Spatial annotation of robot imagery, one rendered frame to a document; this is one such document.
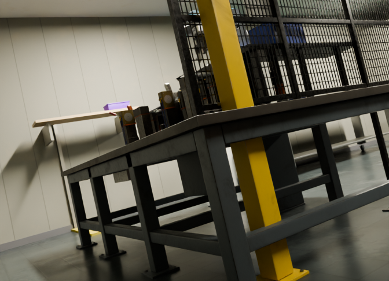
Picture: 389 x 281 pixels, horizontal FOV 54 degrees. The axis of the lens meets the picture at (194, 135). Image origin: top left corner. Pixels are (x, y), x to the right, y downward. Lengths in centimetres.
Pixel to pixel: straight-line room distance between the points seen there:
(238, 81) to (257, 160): 33
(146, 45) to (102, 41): 68
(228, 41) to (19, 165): 393
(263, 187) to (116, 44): 453
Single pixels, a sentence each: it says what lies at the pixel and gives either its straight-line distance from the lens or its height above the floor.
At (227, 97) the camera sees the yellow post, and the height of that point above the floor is 77.
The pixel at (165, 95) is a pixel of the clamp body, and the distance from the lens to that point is 265.
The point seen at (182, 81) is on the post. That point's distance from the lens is 208.
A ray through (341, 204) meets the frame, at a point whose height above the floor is 21.
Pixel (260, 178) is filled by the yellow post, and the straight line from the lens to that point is 159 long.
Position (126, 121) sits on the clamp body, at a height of 97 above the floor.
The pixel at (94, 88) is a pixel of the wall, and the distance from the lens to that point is 553.
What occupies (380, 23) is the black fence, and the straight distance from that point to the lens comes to 286.
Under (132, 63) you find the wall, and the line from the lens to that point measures 583.
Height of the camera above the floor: 56
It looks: 3 degrees up
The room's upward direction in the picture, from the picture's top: 13 degrees counter-clockwise
